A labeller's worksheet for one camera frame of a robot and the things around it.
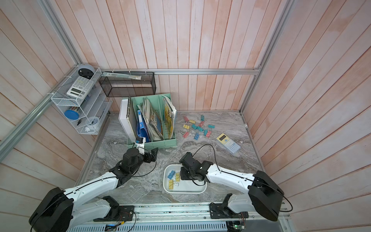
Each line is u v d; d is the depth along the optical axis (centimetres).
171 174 86
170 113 87
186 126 111
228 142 100
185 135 104
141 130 84
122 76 91
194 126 111
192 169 63
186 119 113
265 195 41
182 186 82
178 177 84
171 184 82
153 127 87
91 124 84
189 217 73
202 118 116
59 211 40
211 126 109
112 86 101
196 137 104
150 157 76
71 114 76
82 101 75
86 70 80
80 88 77
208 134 104
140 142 72
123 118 82
